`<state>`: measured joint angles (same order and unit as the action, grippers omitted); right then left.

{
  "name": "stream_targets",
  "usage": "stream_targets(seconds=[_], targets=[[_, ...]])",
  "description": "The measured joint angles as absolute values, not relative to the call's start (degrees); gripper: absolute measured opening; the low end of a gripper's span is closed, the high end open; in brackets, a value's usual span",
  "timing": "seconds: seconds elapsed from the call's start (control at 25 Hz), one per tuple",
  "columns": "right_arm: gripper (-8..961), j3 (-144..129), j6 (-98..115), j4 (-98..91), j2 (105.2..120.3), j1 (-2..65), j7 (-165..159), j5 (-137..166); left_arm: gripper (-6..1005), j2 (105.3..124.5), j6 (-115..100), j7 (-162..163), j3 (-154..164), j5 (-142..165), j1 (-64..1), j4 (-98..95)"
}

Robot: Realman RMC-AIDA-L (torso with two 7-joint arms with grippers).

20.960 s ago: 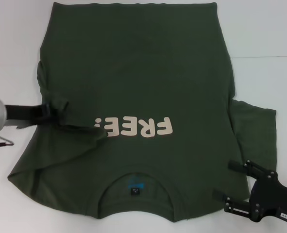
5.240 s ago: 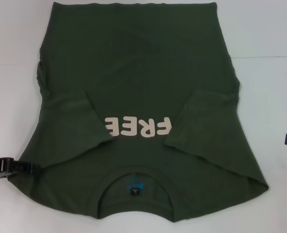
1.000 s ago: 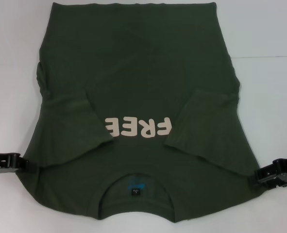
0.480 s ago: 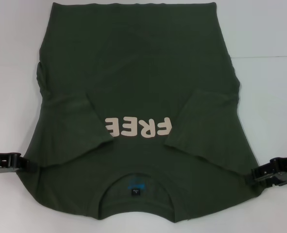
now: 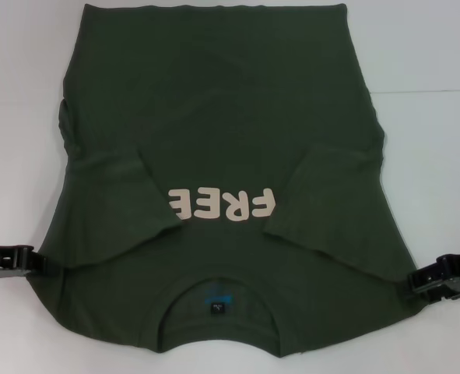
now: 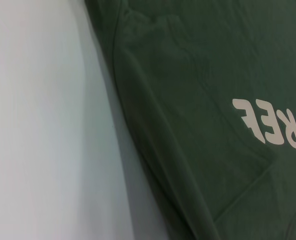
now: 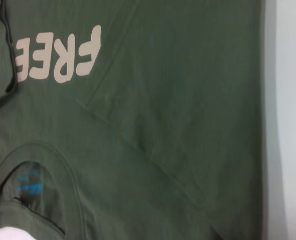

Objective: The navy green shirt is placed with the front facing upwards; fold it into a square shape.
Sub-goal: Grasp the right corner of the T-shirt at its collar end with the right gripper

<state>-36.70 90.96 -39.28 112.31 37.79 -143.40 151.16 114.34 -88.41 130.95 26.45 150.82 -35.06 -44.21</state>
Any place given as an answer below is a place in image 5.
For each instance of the dark green FREE t-shirt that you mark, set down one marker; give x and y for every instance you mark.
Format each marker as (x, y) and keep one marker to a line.
(222, 117)

